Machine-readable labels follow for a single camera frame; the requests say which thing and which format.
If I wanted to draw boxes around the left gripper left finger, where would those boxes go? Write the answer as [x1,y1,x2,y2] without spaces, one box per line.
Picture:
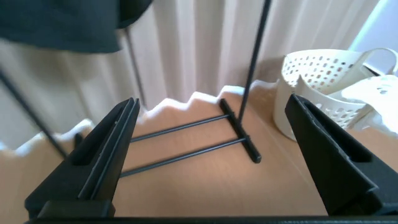
[24,97,141,219]

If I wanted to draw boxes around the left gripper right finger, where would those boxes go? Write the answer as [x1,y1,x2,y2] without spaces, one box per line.
[284,93,398,217]

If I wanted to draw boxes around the white garment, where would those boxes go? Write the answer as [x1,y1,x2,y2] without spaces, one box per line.
[351,102,398,139]

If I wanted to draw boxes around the black shorts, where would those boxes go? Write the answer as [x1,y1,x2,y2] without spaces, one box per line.
[0,0,154,54]

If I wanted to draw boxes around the white laundry basket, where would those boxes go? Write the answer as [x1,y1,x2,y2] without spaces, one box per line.
[272,47,398,142]

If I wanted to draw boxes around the black clothes rack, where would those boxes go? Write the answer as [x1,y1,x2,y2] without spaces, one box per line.
[0,0,272,179]

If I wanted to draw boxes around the beige curtain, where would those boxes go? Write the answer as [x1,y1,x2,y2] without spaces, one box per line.
[0,0,380,150]

